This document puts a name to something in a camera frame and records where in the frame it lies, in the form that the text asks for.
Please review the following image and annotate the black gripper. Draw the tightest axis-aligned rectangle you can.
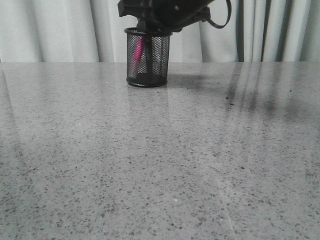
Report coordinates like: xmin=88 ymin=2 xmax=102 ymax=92
xmin=117 ymin=0 xmax=211 ymax=33

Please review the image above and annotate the black cable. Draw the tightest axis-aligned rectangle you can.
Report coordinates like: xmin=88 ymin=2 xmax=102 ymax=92
xmin=205 ymin=0 xmax=232 ymax=29

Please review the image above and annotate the black mesh pen holder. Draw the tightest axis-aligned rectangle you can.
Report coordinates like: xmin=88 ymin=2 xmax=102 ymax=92
xmin=124 ymin=27 xmax=172 ymax=88

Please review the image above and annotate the pink highlighter pen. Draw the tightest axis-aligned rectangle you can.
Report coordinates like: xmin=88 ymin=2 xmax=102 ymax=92
xmin=133 ymin=36 xmax=145 ymax=68

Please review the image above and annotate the grey curtain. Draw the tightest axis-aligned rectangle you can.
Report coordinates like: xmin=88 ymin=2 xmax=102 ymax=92
xmin=0 ymin=0 xmax=320 ymax=63

